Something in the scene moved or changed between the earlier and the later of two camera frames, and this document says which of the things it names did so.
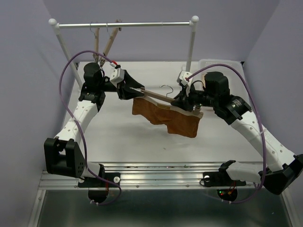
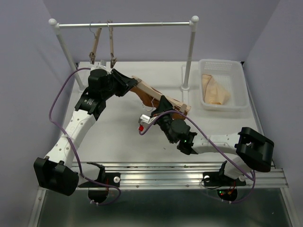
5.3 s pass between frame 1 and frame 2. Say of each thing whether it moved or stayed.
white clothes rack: stayed
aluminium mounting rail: stayed
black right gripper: moved
